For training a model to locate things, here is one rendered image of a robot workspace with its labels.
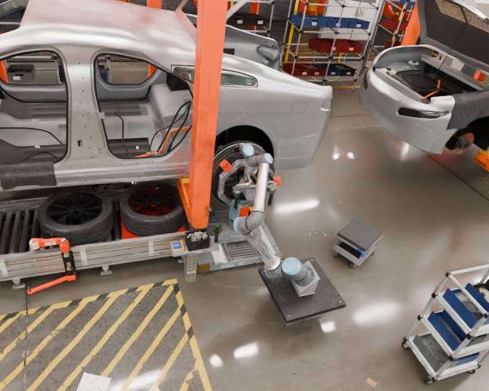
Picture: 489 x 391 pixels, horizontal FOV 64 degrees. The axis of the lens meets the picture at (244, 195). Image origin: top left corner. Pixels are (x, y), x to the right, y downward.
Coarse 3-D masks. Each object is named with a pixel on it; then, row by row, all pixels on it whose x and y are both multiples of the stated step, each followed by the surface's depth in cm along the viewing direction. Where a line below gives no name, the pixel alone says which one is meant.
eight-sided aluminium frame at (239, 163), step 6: (234, 162) 359; (240, 162) 356; (234, 168) 357; (222, 174) 361; (228, 174) 358; (222, 180) 360; (222, 186) 366; (222, 192) 370; (222, 198) 373; (228, 198) 384; (228, 204) 381; (246, 204) 389; (252, 204) 391
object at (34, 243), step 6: (30, 240) 331; (36, 240) 330; (42, 240) 333; (48, 240) 334; (54, 240) 335; (60, 240) 335; (30, 246) 330; (36, 246) 331; (42, 246) 334; (60, 246) 329; (66, 246) 331; (66, 276) 356; (72, 276) 355; (48, 282) 348; (54, 282) 349; (36, 288) 343; (42, 288) 344; (30, 294) 339
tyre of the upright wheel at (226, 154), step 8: (232, 144) 372; (256, 144) 381; (216, 152) 374; (224, 152) 367; (256, 152) 365; (264, 152) 378; (216, 160) 369; (232, 160) 360; (216, 168) 363; (272, 168) 383; (216, 176) 366; (216, 184) 371; (216, 192) 378
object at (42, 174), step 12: (0, 168) 327; (12, 168) 330; (24, 168) 333; (36, 168) 337; (48, 168) 340; (0, 180) 329; (12, 180) 333; (24, 180) 336; (36, 180) 340; (48, 180) 344
